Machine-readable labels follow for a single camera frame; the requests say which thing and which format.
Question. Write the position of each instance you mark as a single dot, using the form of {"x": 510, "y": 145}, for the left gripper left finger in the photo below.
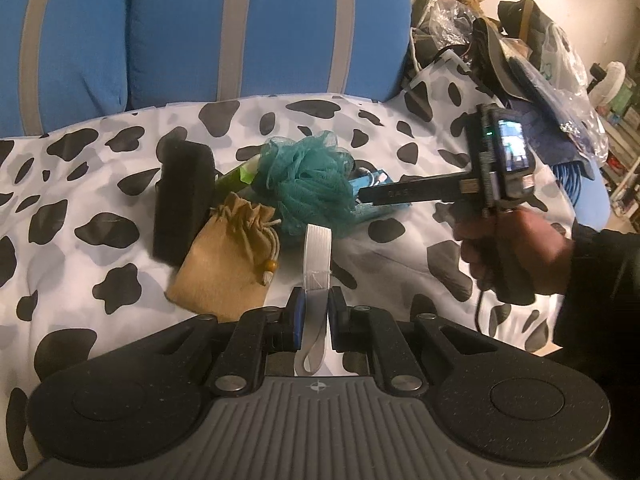
{"x": 240, "y": 349}

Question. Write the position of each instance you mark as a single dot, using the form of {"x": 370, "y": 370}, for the cow print blanket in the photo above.
{"x": 78, "y": 279}

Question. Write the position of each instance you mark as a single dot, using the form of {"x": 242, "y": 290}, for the clutter pile of bags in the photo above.
{"x": 525, "y": 59}

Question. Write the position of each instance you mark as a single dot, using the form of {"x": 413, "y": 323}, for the black foam block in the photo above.
{"x": 184, "y": 195}

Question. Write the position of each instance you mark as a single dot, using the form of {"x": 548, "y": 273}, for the person right hand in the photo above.
{"x": 543, "y": 252}

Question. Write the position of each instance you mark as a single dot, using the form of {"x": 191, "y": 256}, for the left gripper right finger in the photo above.
{"x": 375, "y": 333}

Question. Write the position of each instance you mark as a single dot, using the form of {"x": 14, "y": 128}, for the blue striped right cushion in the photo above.
{"x": 216, "y": 50}

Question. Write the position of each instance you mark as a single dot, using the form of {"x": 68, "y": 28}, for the teal mesh bath loofah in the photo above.
{"x": 306, "y": 182}

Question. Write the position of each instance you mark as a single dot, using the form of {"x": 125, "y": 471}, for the white elastic band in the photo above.
{"x": 316, "y": 286}

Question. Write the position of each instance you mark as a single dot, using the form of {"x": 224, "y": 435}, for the tan drawstring pouch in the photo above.
{"x": 231, "y": 263}

